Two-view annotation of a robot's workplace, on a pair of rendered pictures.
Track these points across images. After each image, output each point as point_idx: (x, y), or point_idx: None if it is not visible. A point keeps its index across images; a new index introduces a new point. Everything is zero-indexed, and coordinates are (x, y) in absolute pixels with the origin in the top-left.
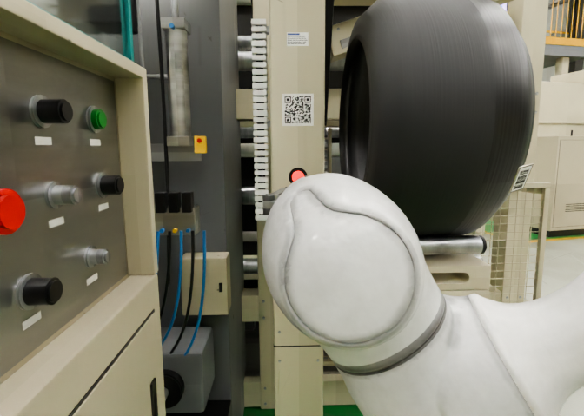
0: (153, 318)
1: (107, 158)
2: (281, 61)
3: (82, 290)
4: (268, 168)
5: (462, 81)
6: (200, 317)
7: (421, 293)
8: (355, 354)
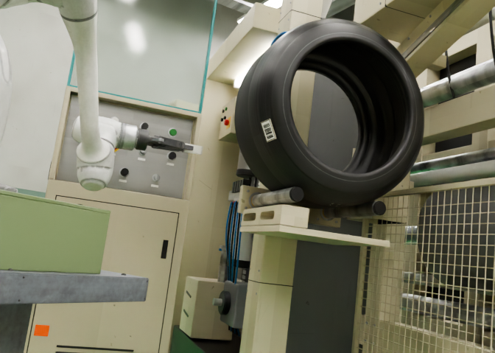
0: (175, 214)
1: None
2: None
3: (147, 186)
4: None
5: (246, 81)
6: (237, 256)
7: (75, 127)
8: None
